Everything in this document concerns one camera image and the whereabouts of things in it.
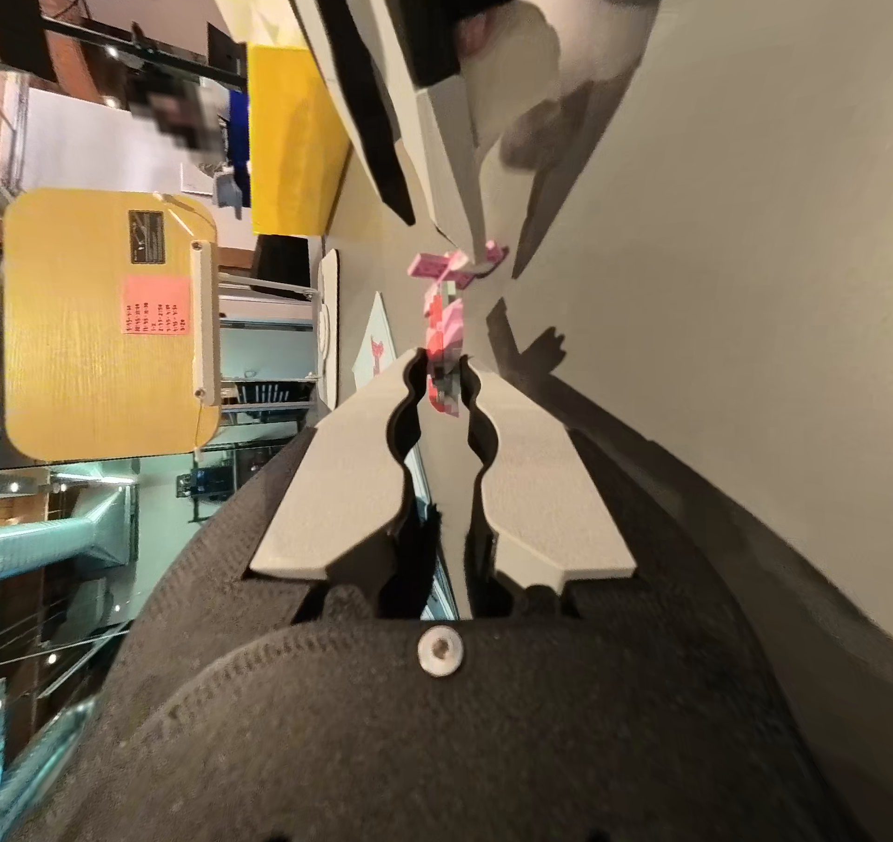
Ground yellow lego box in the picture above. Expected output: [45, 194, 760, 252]
[247, 43, 353, 236]

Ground black light stand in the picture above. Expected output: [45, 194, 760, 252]
[42, 15, 248, 90]

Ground pink and red brick model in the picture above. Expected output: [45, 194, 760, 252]
[408, 241, 510, 419]

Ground wooden desk lamp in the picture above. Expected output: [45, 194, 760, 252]
[3, 188, 340, 463]

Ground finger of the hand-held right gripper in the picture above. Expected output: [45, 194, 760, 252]
[279, 0, 437, 236]
[415, 78, 505, 264]

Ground open light blue instruction booklet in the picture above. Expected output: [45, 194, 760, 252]
[352, 291, 461, 620]

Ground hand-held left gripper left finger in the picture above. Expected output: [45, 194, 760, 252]
[249, 348, 423, 581]

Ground person's right hand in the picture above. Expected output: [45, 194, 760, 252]
[453, 8, 498, 56]

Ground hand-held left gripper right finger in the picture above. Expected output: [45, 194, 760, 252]
[460, 357, 638, 589]

